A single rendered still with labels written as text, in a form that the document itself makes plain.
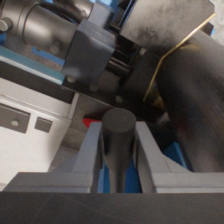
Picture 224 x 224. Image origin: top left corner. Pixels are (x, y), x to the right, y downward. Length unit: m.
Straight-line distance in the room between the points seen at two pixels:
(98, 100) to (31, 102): 0.17
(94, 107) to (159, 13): 0.29
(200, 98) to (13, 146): 0.45
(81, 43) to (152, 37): 0.18
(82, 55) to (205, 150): 0.35
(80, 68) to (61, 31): 0.10
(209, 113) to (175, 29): 0.25
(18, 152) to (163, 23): 0.50
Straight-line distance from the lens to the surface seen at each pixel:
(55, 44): 0.45
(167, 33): 0.47
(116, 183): 0.19
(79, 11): 0.93
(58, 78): 0.46
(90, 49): 0.44
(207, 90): 0.33
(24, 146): 0.47
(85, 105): 0.47
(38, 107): 0.37
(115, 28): 0.96
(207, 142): 0.28
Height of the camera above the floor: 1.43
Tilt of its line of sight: 49 degrees down
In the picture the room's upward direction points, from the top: 179 degrees counter-clockwise
